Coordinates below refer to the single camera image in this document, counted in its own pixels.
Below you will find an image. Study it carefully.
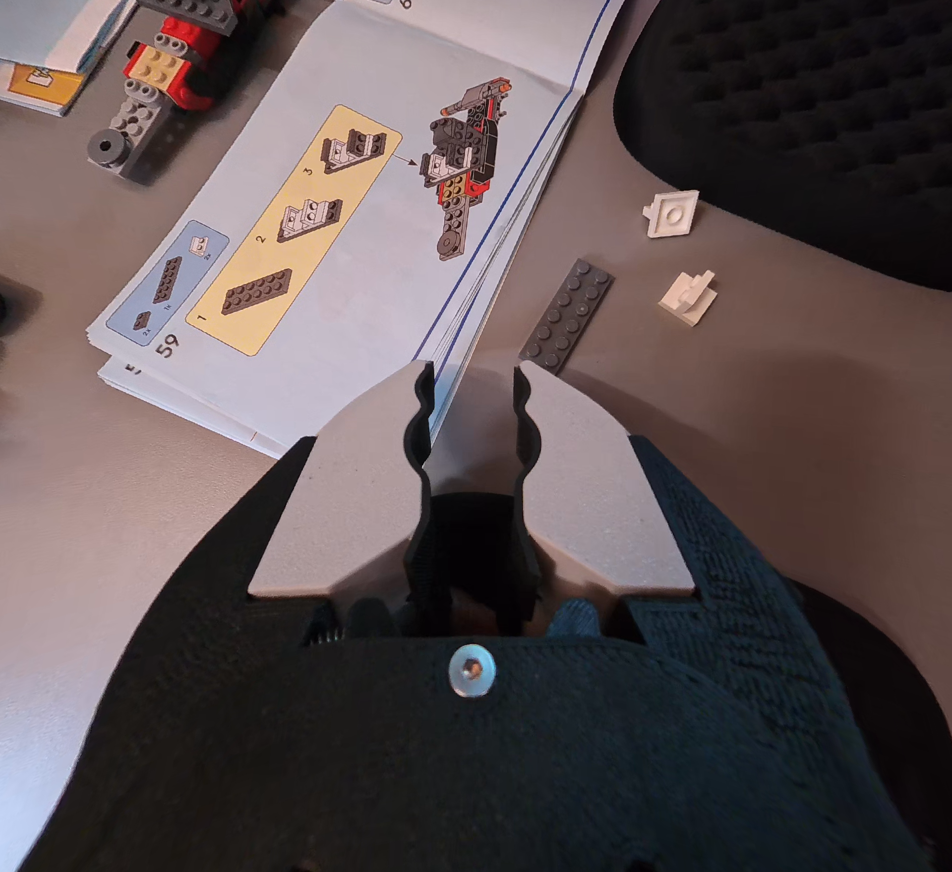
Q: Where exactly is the open lego instruction booklet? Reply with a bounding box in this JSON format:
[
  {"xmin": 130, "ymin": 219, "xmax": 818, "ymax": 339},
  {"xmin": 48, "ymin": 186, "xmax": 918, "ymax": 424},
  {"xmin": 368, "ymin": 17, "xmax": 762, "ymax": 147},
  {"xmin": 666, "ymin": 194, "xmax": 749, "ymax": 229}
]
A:
[{"xmin": 85, "ymin": 0, "xmax": 666, "ymax": 460}]

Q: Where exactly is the red and grey lego vehicle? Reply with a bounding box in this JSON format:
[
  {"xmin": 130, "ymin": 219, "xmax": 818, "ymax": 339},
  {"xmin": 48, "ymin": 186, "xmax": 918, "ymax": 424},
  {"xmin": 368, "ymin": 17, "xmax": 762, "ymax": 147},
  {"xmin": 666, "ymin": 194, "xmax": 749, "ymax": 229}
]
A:
[{"xmin": 85, "ymin": 0, "xmax": 313, "ymax": 185}]

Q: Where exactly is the dark grey lego plate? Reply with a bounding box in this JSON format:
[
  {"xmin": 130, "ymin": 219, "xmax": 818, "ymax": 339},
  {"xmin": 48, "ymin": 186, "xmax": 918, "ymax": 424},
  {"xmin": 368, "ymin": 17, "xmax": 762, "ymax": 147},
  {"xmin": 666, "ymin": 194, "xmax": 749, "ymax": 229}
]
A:
[{"xmin": 518, "ymin": 258, "xmax": 616, "ymax": 375}]

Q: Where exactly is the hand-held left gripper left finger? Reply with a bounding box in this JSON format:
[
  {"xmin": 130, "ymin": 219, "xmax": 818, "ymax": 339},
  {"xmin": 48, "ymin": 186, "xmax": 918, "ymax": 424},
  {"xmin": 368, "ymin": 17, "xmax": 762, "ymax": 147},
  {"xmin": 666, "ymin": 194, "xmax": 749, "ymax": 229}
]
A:
[{"xmin": 247, "ymin": 361, "xmax": 437, "ymax": 599}]

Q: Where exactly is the white square lego tile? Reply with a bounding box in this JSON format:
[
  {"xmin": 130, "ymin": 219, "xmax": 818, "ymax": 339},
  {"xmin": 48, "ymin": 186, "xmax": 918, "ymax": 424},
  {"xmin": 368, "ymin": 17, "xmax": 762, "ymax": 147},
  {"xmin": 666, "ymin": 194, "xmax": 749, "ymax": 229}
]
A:
[{"xmin": 643, "ymin": 189, "xmax": 702, "ymax": 239}]

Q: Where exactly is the black dimpled foam pad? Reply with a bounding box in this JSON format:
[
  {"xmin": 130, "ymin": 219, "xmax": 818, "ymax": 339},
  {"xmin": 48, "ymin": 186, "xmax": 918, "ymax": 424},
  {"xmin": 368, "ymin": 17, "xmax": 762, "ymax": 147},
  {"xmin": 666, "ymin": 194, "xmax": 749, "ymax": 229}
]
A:
[{"xmin": 613, "ymin": 0, "xmax": 952, "ymax": 289}]

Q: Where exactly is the yellow instruction booklet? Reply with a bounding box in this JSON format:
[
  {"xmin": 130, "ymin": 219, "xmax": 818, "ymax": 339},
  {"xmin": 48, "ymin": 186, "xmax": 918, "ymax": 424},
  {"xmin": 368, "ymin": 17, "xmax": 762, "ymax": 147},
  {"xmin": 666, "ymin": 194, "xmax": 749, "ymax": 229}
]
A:
[{"xmin": 0, "ymin": 60, "xmax": 86, "ymax": 116}]

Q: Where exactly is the white lego bracket piece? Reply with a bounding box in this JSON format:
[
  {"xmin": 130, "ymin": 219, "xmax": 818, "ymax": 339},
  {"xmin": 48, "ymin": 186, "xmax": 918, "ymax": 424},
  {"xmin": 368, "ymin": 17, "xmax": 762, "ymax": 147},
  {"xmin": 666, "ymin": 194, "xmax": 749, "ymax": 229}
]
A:
[{"xmin": 657, "ymin": 270, "xmax": 718, "ymax": 329}]

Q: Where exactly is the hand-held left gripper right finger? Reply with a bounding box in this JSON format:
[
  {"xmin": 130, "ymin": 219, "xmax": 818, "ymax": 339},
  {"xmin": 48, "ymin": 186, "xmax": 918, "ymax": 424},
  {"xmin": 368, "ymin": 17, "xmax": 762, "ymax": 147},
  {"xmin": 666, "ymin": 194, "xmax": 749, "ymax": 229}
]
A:
[{"xmin": 513, "ymin": 361, "xmax": 704, "ymax": 602}]

